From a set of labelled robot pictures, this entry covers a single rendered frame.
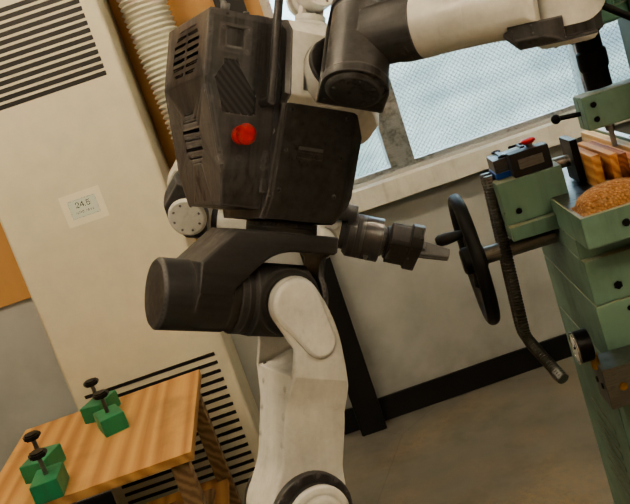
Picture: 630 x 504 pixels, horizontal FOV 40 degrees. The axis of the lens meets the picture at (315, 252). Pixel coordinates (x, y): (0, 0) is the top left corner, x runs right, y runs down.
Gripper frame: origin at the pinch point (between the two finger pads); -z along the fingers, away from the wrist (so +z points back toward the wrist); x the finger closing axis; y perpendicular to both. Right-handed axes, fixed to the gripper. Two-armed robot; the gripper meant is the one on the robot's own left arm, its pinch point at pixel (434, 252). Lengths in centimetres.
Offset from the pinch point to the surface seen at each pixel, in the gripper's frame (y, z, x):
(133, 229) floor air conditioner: 41, 79, -92
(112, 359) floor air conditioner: 8, 78, -119
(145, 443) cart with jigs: -28, 55, -76
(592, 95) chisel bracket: 31.3, -24.2, 19.5
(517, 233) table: 6.4, -15.7, 3.2
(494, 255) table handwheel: 5.8, -13.7, -5.9
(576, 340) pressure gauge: -17.3, -26.4, 8.4
